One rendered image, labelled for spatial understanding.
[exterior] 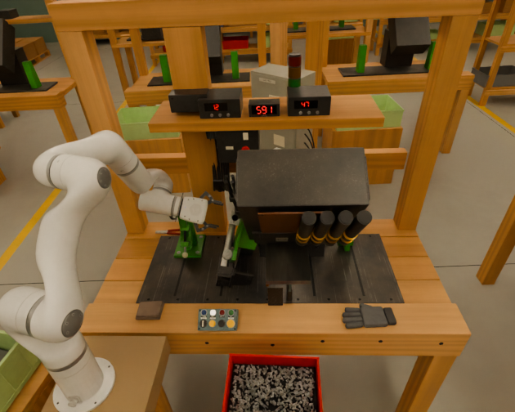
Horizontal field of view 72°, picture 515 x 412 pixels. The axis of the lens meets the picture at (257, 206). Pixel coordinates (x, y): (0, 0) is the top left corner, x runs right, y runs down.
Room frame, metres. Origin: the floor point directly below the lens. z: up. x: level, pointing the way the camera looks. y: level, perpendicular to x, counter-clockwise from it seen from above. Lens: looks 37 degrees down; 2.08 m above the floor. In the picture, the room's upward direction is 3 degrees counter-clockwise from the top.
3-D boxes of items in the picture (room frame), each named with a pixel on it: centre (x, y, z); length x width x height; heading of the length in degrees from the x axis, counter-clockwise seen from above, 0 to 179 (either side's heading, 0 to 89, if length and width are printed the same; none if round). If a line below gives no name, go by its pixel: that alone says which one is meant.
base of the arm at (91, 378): (0.60, 0.60, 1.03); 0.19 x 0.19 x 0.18
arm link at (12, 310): (0.62, 0.63, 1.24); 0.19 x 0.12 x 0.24; 70
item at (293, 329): (0.85, -0.02, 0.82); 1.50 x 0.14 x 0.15; 86
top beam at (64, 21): (1.43, -0.05, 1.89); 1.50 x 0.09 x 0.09; 86
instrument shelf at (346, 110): (1.39, -0.05, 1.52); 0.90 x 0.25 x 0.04; 86
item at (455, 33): (1.43, -0.05, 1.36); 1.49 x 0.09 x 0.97; 86
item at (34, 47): (8.99, 5.38, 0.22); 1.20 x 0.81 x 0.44; 2
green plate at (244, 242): (1.07, 0.04, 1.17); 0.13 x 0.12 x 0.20; 86
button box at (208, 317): (0.84, 0.18, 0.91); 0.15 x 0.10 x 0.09; 86
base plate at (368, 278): (1.13, -0.03, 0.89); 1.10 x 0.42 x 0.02; 86
